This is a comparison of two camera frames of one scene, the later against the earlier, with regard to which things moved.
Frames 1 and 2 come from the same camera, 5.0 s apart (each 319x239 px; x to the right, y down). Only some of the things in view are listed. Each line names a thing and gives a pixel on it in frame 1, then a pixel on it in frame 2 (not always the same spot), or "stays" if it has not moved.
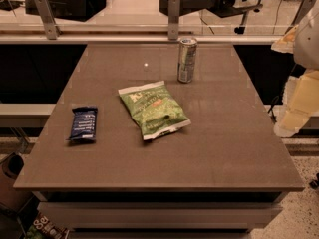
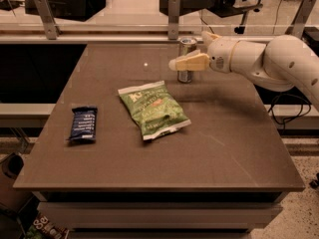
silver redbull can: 187,60 stays
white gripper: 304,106 to 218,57
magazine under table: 45,228 stays
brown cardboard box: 15,199 stays
